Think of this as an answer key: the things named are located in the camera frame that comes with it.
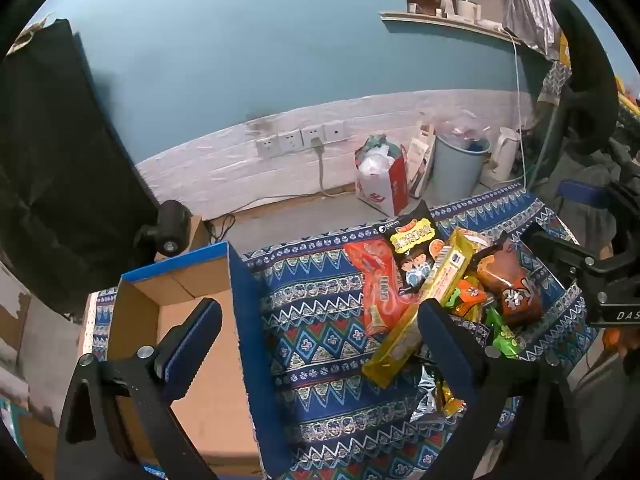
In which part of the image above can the black cable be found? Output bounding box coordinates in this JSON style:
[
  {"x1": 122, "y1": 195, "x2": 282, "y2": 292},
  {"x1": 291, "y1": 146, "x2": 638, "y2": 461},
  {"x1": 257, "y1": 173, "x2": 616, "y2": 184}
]
[{"x1": 206, "y1": 214, "x2": 237, "y2": 244}]

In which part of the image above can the black cartoon snack packet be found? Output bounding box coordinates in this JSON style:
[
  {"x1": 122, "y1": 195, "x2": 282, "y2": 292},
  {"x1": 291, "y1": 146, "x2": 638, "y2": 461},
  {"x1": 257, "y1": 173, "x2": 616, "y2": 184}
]
[{"x1": 382, "y1": 200, "x2": 446, "y2": 297}]

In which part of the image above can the cardboard box with blue rim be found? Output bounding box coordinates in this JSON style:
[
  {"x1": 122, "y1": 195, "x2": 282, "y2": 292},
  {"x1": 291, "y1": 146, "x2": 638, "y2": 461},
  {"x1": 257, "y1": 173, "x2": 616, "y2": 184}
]
[{"x1": 107, "y1": 241, "x2": 295, "y2": 480}]

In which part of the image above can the long yellow biscuit packet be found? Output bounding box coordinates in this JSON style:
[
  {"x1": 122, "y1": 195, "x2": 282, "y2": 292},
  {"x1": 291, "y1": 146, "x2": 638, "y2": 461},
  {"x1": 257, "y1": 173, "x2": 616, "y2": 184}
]
[{"x1": 362, "y1": 229, "x2": 493, "y2": 389}]

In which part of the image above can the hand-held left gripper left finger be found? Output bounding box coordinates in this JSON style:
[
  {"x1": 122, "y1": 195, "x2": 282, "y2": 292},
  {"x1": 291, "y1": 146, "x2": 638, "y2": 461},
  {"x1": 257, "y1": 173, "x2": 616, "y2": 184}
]
[{"x1": 55, "y1": 297, "x2": 223, "y2": 480}]

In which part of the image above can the black camera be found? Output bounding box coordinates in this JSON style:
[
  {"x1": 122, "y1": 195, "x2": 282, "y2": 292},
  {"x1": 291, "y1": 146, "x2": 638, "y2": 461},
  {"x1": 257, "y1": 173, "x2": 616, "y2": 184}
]
[{"x1": 134, "y1": 200, "x2": 194, "y2": 257}]

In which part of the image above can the white cable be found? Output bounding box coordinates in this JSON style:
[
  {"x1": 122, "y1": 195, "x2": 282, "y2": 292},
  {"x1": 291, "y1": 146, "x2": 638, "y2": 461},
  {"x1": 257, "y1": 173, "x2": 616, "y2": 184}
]
[{"x1": 501, "y1": 27, "x2": 532, "y2": 189}]

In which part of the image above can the small cardboard box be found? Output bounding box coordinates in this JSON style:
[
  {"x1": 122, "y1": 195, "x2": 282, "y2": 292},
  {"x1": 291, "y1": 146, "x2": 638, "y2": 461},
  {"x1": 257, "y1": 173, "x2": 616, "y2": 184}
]
[{"x1": 154, "y1": 216, "x2": 212, "y2": 264}]

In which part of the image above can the black chair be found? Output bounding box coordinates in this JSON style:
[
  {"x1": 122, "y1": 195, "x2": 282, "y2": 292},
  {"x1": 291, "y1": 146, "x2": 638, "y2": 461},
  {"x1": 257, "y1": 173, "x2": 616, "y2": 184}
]
[{"x1": 530, "y1": 0, "x2": 622, "y2": 191}]

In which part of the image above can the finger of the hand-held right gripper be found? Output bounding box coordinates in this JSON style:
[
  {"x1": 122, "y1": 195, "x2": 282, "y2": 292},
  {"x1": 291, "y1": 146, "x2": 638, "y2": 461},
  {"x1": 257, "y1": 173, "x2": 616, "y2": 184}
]
[
  {"x1": 520, "y1": 226, "x2": 618, "y2": 308},
  {"x1": 559, "y1": 179, "x2": 640, "y2": 266}
]

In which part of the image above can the grey waste bin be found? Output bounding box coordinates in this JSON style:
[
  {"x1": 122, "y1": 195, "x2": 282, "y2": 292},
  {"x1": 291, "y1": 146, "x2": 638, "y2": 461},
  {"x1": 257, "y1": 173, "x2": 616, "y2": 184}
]
[{"x1": 432, "y1": 127, "x2": 493, "y2": 207}]

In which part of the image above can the red and white bag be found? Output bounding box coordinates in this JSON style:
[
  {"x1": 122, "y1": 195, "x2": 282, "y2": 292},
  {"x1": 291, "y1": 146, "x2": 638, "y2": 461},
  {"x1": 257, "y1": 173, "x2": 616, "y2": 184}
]
[{"x1": 355, "y1": 134, "x2": 409, "y2": 217}]

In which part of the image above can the white kettle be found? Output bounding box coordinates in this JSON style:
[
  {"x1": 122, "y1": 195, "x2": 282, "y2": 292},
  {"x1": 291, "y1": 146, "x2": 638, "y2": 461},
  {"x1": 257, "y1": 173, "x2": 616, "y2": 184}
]
[{"x1": 479, "y1": 127, "x2": 522, "y2": 187}]

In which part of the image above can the person's right hand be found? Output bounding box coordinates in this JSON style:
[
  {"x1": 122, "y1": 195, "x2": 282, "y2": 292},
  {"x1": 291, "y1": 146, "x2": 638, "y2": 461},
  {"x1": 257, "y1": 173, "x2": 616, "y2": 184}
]
[{"x1": 602, "y1": 326, "x2": 640, "y2": 363}]

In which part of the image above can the green snack packet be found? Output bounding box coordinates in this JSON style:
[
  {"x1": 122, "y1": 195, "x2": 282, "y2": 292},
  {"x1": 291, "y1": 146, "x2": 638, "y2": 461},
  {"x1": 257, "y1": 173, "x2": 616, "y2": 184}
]
[{"x1": 482, "y1": 305, "x2": 522, "y2": 359}]

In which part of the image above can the small orange snack packet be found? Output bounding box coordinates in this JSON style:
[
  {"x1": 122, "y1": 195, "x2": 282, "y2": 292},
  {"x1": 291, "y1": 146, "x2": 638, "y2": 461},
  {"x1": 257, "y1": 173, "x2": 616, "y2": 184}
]
[{"x1": 446, "y1": 275, "x2": 488, "y2": 319}]

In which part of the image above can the white wall shelf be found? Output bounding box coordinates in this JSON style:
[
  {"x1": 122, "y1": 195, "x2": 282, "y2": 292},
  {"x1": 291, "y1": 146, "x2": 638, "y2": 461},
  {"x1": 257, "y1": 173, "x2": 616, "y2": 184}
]
[{"x1": 380, "y1": 10, "x2": 548, "y2": 57}]

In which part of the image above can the brown flower snack packet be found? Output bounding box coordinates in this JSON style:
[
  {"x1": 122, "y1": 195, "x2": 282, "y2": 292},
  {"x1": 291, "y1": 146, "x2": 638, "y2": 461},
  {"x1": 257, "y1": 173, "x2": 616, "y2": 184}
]
[{"x1": 475, "y1": 232, "x2": 544, "y2": 327}]

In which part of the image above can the grey clothing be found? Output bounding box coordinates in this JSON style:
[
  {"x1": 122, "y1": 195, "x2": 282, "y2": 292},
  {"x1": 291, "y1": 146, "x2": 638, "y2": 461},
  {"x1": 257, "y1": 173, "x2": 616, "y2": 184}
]
[{"x1": 542, "y1": 140, "x2": 640, "y2": 261}]

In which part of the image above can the large dark cloth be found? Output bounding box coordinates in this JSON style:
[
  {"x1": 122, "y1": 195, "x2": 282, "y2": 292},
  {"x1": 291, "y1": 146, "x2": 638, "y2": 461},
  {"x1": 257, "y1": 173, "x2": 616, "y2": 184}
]
[{"x1": 0, "y1": 19, "x2": 162, "y2": 317}]

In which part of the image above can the patterned blue blanket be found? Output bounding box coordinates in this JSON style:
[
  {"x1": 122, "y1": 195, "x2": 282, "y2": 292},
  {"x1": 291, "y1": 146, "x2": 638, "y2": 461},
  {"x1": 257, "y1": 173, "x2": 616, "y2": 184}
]
[{"x1": 82, "y1": 187, "x2": 601, "y2": 480}]

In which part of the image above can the grey plug cable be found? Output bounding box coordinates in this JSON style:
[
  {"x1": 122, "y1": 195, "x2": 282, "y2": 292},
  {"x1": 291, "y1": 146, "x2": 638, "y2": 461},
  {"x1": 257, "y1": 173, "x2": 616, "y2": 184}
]
[{"x1": 311, "y1": 137, "x2": 347, "y2": 197}]

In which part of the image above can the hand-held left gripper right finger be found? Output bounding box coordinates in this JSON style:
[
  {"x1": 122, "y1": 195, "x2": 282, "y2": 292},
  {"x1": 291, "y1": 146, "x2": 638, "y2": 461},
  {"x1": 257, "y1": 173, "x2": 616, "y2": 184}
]
[{"x1": 417, "y1": 299, "x2": 585, "y2": 480}]

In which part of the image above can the silver foil snack packet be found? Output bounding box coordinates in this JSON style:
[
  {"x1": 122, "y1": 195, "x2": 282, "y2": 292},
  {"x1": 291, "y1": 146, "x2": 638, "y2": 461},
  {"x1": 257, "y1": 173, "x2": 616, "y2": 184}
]
[{"x1": 410, "y1": 360, "x2": 453, "y2": 423}]

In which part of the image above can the striped silver hanging sheet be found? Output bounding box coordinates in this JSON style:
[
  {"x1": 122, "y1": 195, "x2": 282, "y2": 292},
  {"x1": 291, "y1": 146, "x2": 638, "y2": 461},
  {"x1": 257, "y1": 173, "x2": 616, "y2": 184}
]
[{"x1": 497, "y1": 0, "x2": 562, "y2": 57}]

